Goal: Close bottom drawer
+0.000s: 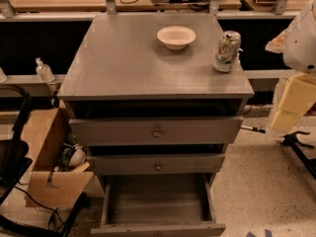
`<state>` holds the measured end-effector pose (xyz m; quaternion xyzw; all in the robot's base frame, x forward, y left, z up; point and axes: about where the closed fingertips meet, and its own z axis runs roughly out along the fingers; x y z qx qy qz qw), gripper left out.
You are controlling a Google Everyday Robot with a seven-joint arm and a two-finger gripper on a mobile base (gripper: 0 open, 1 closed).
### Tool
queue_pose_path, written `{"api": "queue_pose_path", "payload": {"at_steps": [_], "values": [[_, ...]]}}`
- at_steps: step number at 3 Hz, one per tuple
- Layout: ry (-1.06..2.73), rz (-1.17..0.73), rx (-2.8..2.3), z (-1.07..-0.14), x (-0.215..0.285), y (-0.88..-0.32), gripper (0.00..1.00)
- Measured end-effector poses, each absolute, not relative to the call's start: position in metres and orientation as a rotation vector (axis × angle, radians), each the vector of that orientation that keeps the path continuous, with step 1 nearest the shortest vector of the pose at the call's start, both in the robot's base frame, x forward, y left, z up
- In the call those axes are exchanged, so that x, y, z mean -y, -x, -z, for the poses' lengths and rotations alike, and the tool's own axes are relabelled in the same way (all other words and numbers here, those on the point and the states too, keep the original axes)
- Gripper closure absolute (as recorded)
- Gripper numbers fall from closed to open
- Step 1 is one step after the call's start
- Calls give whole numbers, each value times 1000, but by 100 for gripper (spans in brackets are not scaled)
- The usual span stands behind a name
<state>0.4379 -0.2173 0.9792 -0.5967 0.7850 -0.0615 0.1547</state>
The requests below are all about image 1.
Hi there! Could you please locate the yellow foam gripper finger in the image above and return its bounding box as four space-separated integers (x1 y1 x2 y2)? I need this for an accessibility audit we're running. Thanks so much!
270 73 316 132

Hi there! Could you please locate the grey bottom drawer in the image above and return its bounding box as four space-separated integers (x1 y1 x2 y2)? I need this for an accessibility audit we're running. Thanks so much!
91 174 225 237

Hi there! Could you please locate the grey drawer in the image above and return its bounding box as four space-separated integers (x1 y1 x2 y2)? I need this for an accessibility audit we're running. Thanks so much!
91 174 225 237
88 154 225 176
69 117 243 146

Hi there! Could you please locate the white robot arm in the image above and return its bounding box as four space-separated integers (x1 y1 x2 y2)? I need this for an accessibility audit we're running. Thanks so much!
266 0 316 134

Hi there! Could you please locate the grey wooden drawer cabinet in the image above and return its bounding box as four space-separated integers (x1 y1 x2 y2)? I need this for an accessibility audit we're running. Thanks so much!
56 12 255 196

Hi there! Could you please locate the grey middle drawer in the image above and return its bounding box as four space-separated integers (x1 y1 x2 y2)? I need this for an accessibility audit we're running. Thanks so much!
88 154 225 176

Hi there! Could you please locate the grey top drawer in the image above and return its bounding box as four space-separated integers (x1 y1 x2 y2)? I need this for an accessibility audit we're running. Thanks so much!
69 117 243 146

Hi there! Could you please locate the black metal stand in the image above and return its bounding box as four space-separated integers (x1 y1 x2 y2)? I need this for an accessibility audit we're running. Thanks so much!
282 131 316 179

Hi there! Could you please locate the silver pole with black grip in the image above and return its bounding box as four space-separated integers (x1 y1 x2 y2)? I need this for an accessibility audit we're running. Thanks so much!
241 125 266 133

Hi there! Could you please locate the green white soda can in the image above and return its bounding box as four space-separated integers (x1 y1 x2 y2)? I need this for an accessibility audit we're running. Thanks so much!
213 31 241 73

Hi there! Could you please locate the white cup in box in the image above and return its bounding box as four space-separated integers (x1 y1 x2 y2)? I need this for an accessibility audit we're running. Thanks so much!
68 145 86 167

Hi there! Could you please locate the brown cardboard box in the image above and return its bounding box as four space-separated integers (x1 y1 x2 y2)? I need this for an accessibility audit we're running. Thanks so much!
22 109 93 208

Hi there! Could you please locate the clear plastic bottle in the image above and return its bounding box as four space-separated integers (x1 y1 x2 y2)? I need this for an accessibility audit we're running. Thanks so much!
36 57 54 83

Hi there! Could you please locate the black chair frame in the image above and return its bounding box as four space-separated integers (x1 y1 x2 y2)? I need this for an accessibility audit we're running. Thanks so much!
0 85 33 204

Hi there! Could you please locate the black floor cable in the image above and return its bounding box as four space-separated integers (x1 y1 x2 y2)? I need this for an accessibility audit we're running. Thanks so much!
13 185 72 232

